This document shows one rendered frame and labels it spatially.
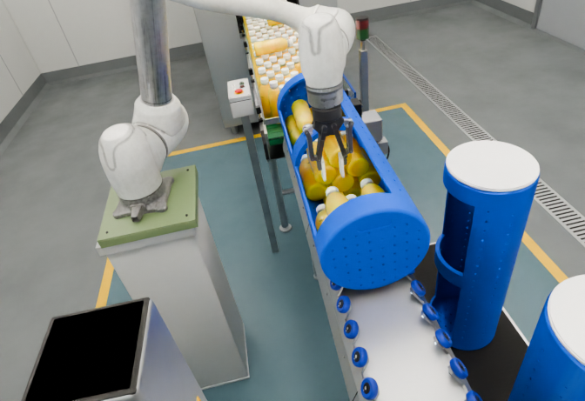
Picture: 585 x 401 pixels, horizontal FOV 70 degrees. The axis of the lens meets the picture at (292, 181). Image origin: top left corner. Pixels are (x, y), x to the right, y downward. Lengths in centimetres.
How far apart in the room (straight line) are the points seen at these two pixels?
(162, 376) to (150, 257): 126
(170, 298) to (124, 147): 62
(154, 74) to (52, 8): 486
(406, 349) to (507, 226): 59
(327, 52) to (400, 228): 44
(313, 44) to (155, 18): 54
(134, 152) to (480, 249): 117
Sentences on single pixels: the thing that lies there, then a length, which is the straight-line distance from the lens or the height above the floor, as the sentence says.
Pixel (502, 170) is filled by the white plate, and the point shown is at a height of 104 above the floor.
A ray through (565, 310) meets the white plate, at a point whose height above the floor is 104.
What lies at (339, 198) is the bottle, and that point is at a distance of 115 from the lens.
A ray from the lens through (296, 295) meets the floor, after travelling 239.
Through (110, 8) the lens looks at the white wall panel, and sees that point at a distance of 606.
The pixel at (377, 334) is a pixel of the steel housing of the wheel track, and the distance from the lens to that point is 113.
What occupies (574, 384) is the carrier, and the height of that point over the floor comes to 96.
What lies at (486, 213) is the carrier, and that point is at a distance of 145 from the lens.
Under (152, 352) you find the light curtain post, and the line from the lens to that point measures 26.
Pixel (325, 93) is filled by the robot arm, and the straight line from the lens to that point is 101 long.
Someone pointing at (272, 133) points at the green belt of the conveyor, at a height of 90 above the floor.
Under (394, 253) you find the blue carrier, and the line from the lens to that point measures 110.
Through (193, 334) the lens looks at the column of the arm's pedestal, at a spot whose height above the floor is 43.
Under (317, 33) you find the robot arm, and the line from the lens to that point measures 96.
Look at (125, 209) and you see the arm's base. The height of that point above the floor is 106.
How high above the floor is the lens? 189
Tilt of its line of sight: 37 degrees down
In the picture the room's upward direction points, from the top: 10 degrees counter-clockwise
